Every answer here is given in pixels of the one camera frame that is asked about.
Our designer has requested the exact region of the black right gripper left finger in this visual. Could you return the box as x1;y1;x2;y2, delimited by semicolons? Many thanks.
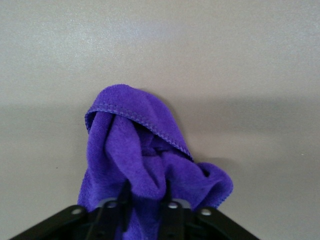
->
99;180;133;235

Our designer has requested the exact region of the purple microfibre cloth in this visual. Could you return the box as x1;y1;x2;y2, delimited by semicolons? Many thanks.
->
77;84;235;240

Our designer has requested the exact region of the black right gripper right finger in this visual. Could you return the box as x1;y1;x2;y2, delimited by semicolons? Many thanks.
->
159;177;192;226

